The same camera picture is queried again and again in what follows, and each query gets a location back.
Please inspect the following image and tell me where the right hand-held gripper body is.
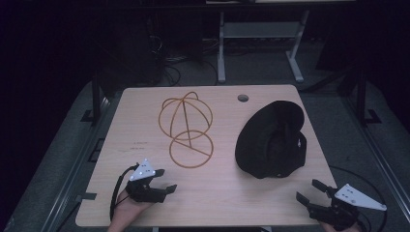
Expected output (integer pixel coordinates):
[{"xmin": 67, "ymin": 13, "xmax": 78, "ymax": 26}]
[{"xmin": 307, "ymin": 183, "xmax": 388, "ymax": 232}]

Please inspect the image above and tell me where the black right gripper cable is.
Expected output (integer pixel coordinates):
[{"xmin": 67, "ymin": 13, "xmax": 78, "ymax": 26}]
[{"xmin": 328, "ymin": 164, "xmax": 389, "ymax": 232}]

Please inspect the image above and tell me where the golden wire hat stand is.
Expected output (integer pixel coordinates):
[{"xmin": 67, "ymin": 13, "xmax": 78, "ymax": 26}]
[{"xmin": 157, "ymin": 91, "xmax": 215, "ymax": 169}]

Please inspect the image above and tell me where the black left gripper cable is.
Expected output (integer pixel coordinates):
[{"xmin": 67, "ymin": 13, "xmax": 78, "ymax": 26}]
[{"xmin": 109, "ymin": 163, "xmax": 140, "ymax": 222}]

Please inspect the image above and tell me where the black hat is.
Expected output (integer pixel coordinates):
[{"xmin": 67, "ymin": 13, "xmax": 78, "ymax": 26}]
[{"xmin": 234, "ymin": 100, "xmax": 308, "ymax": 180}]

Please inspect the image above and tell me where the person's right hand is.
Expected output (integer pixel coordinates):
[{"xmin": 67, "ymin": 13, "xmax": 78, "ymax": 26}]
[{"xmin": 318, "ymin": 221, "xmax": 363, "ymax": 232}]

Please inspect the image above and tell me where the person's left hand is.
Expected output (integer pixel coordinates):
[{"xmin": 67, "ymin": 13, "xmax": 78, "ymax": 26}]
[{"xmin": 106, "ymin": 188, "xmax": 153, "ymax": 232}]

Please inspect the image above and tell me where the bundle of floor cables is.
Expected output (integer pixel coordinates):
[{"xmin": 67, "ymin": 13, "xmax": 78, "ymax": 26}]
[{"xmin": 161, "ymin": 35, "xmax": 220, "ymax": 87}]

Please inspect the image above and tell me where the black metal post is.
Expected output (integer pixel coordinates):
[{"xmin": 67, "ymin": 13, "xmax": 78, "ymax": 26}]
[{"xmin": 91, "ymin": 71, "xmax": 103, "ymax": 123}]

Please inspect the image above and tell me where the grey metal table frame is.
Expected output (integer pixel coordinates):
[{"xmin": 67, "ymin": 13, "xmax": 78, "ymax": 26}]
[{"xmin": 217, "ymin": 9, "xmax": 311, "ymax": 84}]

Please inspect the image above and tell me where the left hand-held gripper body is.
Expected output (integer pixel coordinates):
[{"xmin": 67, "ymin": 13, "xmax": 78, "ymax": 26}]
[{"xmin": 125, "ymin": 158, "xmax": 168, "ymax": 204}]

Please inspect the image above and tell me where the aluminium frame rail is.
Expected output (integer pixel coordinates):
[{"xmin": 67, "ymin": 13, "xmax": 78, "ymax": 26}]
[
  {"xmin": 40, "ymin": 95, "xmax": 114, "ymax": 232},
  {"xmin": 340, "ymin": 96, "xmax": 410, "ymax": 216}
]

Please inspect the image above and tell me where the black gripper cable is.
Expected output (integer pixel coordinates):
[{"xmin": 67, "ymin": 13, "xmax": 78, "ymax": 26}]
[
  {"xmin": 109, "ymin": 163, "xmax": 140, "ymax": 222},
  {"xmin": 328, "ymin": 164, "xmax": 389, "ymax": 232}
]

